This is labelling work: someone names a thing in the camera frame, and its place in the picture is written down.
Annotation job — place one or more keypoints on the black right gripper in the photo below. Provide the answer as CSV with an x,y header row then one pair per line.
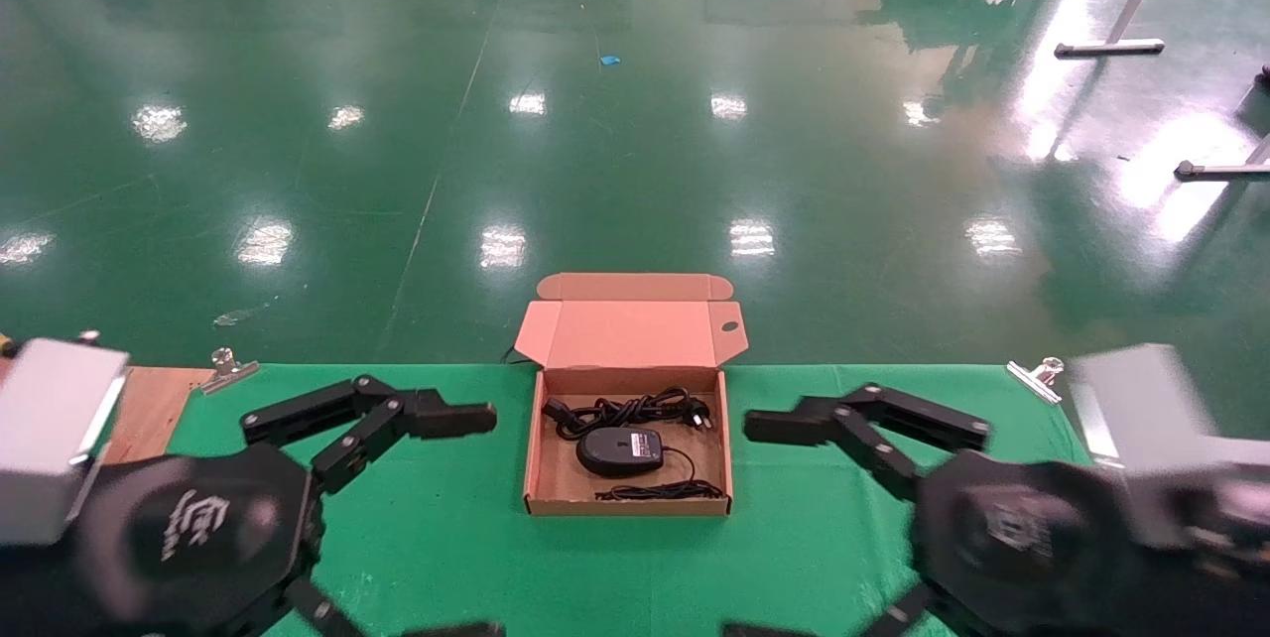
x,y
1022,538

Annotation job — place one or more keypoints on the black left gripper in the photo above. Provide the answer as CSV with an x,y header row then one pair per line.
x,y
198,538

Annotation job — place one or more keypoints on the open brown cardboard box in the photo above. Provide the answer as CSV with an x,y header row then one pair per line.
x,y
625,334

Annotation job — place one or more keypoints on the green table cloth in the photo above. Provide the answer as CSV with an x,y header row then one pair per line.
x,y
446,538

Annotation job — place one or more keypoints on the silver binder clip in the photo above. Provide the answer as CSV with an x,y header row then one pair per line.
x,y
228,374
1034,381

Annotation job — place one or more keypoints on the grey table foot with pole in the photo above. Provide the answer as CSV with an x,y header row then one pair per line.
x,y
1220,169

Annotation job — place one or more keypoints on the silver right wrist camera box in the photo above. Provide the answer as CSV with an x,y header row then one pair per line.
x,y
1151,429

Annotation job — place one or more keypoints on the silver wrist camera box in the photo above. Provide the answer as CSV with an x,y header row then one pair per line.
x,y
1151,429
45,439

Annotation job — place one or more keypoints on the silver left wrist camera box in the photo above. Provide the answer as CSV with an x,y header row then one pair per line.
x,y
45,439

